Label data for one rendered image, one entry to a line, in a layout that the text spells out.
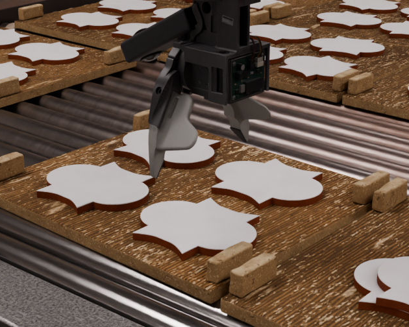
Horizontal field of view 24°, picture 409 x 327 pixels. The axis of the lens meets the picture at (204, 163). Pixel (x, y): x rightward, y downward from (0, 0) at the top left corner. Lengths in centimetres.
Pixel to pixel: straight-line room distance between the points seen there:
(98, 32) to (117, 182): 83
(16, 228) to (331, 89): 66
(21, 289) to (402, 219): 45
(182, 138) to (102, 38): 99
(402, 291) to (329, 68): 82
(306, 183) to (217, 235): 19
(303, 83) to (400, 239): 61
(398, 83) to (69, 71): 58
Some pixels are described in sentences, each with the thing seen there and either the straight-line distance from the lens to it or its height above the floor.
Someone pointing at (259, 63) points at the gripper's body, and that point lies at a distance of 98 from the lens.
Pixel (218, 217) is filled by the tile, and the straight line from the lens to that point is 110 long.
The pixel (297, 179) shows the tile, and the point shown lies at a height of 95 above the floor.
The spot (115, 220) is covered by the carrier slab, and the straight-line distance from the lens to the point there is 112.
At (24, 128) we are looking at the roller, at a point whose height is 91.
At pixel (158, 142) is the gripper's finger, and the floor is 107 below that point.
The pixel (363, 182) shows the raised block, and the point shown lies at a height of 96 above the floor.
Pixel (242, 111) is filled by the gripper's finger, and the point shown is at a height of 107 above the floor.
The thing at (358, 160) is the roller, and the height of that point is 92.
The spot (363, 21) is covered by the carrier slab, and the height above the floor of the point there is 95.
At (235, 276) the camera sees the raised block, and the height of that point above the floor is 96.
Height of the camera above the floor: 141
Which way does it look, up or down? 22 degrees down
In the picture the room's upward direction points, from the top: straight up
